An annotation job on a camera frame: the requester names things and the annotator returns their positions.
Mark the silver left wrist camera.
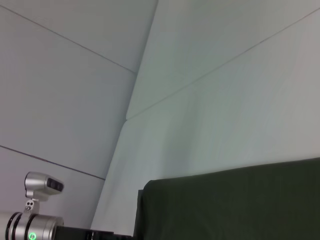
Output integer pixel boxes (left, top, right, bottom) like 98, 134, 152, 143
23, 171, 65, 215

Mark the dark green FREE t-shirt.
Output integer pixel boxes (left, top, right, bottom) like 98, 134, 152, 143
131, 157, 320, 240

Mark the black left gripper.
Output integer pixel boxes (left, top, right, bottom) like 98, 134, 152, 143
55, 224, 134, 240

